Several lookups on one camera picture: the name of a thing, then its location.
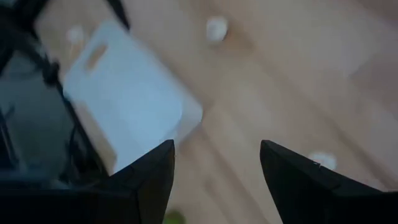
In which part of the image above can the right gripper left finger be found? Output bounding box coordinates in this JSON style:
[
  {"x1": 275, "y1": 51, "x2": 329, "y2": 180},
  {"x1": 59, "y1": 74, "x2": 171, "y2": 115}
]
[{"x1": 0, "y1": 139, "x2": 175, "y2": 224}]

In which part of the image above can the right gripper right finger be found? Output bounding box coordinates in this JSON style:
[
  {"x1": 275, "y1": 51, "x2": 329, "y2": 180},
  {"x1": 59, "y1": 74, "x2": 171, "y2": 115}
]
[{"x1": 259, "y1": 140, "x2": 398, "y2": 224}]

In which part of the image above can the green lime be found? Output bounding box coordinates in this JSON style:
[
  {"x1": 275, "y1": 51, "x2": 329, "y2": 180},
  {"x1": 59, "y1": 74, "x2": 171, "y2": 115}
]
[{"x1": 163, "y1": 210, "x2": 187, "y2": 224}]

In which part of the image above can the shallow white plastic tray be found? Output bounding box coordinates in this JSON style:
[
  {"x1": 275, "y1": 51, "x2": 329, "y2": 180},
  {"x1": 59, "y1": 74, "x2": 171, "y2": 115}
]
[{"x1": 62, "y1": 19, "x2": 203, "y2": 175}]

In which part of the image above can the beige garlic bulb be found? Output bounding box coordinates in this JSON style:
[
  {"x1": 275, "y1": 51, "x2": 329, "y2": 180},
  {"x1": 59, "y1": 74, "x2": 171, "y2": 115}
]
[{"x1": 65, "y1": 26, "x2": 85, "y2": 44}]

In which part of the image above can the small white garlic clove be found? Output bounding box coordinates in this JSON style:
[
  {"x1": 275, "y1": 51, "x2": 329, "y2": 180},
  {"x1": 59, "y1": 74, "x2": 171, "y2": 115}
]
[{"x1": 205, "y1": 17, "x2": 229, "y2": 43}]

